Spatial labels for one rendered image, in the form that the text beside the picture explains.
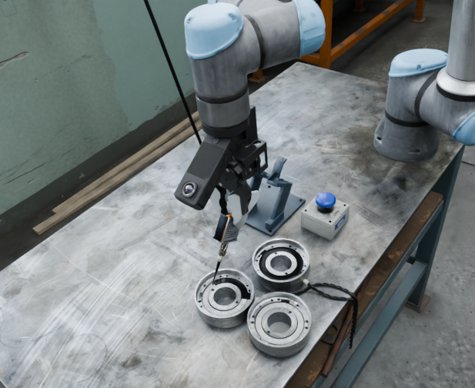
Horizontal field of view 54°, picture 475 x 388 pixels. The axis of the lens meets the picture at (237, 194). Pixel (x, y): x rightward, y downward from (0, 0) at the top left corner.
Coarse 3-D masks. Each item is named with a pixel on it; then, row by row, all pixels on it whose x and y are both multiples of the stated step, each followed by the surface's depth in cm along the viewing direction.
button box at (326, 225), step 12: (312, 204) 94; (336, 204) 93; (348, 204) 93; (312, 216) 91; (324, 216) 91; (336, 216) 91; (348, 216) 95; (312, 228) 93; (324, 228) 91; (336, 228) 92
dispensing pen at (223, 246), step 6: (222, 216) 78; (222, 222) 78; (216, 228) 79; (222, 228) 78; (216, 234) 79; (222, 234) 78; (222, 246) 80; (222, 252) 81; (222, 258) 81; (216, 270) 82
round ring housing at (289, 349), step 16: (256, 304) 78; (304, 304) 76; (272, 320) 78; (288, 320) 78; (304, 320) 76; (256, 336) 73; (272, 336) 74; (288, 336) 74; (304, 336) 72; (272, 352) 72; (288, 352) 72
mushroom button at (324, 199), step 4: (324, 192) 92; (328, 192) 92; (316, 196) 91; (320, 196) 91; (324, 196) 91; (328, 196) 91; (332, 196) 91; (316, 200) 91; (320, 200) 90; (324, 200) 90; (328, 200) 90; (332, 200) 90; (316, 204) 91; (320, 204) 90; (324, 204) 90; (328, 204) 90; (332, 204) 90; (324, 208) 92
